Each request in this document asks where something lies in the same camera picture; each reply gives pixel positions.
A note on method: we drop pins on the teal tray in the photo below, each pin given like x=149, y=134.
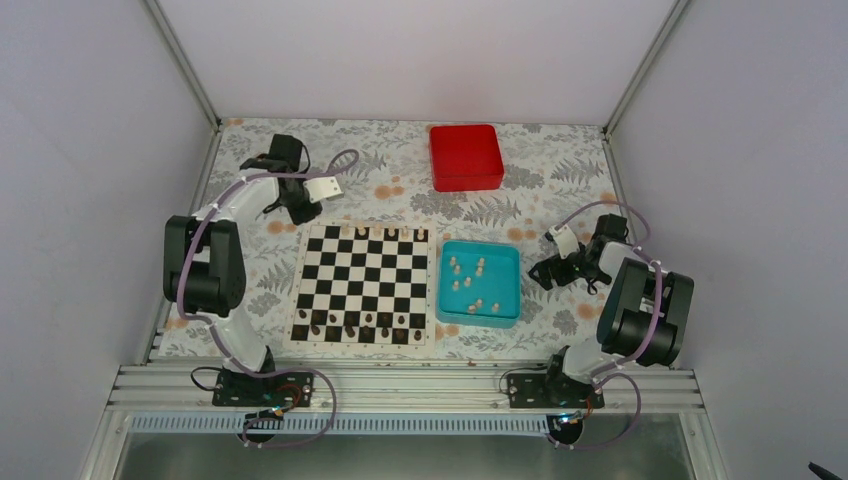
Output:
x=509, y=257

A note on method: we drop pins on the red square box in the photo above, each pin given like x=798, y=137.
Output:
x=465, y=158

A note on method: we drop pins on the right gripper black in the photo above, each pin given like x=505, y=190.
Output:
x=546, y=280

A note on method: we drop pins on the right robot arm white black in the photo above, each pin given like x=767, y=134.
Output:
x=643, y=319

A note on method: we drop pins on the light chess pieces in tray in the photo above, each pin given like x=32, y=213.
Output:
x=474, y=285

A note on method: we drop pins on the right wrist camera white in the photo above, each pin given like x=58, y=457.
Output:
x=565, y=240

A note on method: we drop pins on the black white chessboard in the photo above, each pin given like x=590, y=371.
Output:
x=364, y=274

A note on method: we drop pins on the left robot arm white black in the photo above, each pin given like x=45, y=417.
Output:
x=204, y=271

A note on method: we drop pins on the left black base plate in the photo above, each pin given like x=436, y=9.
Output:
x=241, y=390

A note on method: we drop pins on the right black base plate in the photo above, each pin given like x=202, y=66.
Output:
x=536, y=390

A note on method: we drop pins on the aluminium rail frame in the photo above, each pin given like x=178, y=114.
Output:
x=448, y=389

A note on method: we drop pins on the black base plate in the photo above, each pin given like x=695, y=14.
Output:
x=536, y=390
x=241, y=390

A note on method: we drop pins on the dark chess pieces row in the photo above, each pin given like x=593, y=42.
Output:
x=331, y=327

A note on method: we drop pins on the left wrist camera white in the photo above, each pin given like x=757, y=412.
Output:
x=322, y=188

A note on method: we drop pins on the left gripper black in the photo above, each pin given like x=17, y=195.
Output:
x=297, y=217

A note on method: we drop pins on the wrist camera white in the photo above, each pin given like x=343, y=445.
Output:
x=322, y=188
x=565, y=240

